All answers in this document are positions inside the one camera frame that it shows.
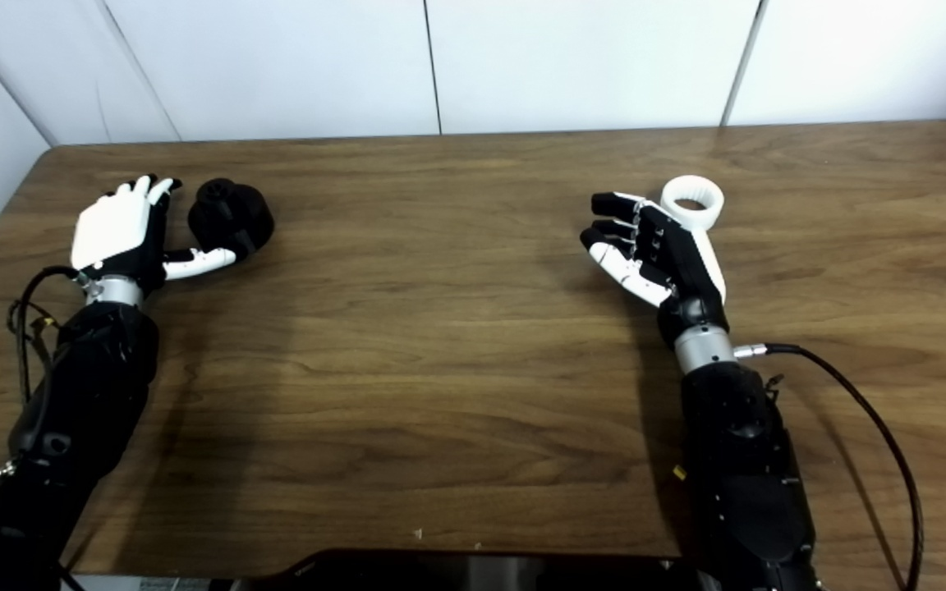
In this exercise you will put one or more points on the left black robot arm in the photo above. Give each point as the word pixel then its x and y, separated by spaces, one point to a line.
pixel 87 386

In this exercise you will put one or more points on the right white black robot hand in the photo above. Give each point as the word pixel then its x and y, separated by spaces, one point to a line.
pixel 682 263

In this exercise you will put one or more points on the round black plastic part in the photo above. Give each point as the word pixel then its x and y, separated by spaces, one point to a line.
pixel 235 209

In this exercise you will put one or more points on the glossy black robot torso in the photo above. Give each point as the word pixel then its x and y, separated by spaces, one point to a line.
pixel 481 574

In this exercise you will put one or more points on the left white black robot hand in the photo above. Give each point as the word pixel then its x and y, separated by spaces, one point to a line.
pixel 112 226

